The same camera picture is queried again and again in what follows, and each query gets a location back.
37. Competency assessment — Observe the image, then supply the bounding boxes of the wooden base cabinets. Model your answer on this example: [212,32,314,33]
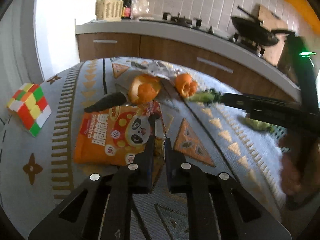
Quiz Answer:
[76,33,294,101]

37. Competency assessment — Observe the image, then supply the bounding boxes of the black glass gas stove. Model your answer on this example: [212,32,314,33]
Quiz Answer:
[139,12,265,58]

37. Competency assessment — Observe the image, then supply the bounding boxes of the orange panda snack bag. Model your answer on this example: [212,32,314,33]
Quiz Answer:
[74,101,162,166]

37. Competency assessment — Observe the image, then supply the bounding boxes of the wooden cutting board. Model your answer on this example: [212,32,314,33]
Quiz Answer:
[257,4,287,67]

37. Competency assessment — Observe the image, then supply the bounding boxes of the black wok with handle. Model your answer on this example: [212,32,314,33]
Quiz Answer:
[231,5,295,47]

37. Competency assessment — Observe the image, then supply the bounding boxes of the dark soy sauce bottle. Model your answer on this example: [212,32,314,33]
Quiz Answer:
[121,0,131,19]

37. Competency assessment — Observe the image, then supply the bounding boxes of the woven beige utensil basket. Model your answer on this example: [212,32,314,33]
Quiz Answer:
[95,0,123,22]

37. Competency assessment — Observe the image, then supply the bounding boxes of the grey patterned tablecloth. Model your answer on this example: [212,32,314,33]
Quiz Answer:
[1,57,285,239]

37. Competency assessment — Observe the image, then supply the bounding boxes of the person's right hand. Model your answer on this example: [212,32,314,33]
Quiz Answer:
[280,139,319,196]

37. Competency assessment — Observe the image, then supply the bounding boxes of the crumpled silver foil wrapper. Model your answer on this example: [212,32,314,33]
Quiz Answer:
[131,61,176,80]

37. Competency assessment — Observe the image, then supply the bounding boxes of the orange white wall cabinet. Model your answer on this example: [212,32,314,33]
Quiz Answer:
[284,0,319,35]

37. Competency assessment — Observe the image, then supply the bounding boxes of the colourful rubik's cube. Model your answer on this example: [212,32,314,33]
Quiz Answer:
[7,83,52,137]

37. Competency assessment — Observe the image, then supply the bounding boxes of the clear plastic food bag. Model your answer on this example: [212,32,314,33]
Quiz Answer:
[131,0,151,20]

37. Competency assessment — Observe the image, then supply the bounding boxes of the light blue perforated trash basket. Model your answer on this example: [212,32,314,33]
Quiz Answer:
[268,125,290,154]

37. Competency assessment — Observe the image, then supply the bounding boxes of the green leafy vegetable scrap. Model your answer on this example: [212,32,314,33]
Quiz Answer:
[187,88,222,104]

